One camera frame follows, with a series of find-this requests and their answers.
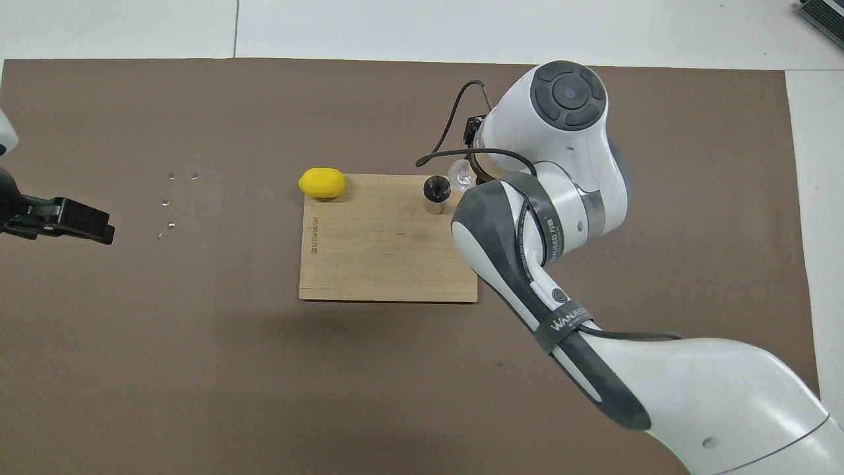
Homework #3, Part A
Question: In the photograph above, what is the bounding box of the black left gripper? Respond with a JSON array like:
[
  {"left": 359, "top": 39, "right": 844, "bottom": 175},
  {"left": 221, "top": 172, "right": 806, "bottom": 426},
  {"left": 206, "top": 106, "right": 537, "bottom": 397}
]
[{"left": 0, "top": 191, "right": 116, "bottom": 245}]

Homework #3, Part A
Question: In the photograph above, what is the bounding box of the small clear glass cup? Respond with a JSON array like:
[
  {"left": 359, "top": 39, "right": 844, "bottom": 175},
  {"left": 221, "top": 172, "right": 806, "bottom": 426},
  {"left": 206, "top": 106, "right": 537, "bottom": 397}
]
[{"left": 447, "top": 158, "right": 478, "bottom": 193}]

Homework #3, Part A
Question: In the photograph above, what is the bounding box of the steel cocktail jigger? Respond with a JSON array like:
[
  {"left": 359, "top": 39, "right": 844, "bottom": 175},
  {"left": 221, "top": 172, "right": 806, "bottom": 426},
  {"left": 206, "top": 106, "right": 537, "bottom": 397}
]
[{"left": 422, "top": 175, "right": 453, "bottom": 216}]

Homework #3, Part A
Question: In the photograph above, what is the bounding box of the bamboo cutting board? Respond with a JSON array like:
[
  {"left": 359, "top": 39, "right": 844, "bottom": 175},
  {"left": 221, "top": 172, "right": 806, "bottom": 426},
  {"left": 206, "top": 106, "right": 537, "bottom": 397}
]
[{"left": 299, "top": 174, "right": 479, "bottom": 304}]

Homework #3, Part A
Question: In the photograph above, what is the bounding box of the yellow lemon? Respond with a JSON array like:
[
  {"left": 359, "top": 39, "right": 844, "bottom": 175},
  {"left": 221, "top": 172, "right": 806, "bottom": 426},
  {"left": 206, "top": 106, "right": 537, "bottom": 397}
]
[{"left": 297, "top": 167, "right": 347, "bottom": 200}]

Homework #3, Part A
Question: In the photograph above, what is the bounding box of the brown table mat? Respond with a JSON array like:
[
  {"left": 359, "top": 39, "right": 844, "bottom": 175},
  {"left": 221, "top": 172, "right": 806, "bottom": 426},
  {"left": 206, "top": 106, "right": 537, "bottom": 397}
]
[{"left": 0, "top": 58, "right": 830, "bottom": 475}]

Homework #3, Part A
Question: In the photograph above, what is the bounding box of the grey ribbed metal box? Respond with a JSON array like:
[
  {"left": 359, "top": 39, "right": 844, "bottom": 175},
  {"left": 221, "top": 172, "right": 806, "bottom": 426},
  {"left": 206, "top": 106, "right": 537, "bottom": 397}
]
[{"left": 795, "top": 0, "right": 844, "bottom": 30}]

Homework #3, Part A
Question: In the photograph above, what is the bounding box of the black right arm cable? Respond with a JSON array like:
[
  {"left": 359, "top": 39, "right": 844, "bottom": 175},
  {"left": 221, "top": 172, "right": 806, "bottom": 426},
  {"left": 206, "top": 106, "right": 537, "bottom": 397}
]
[{"left": 415, "top": 79, "right": 686, "bottom": 341}]

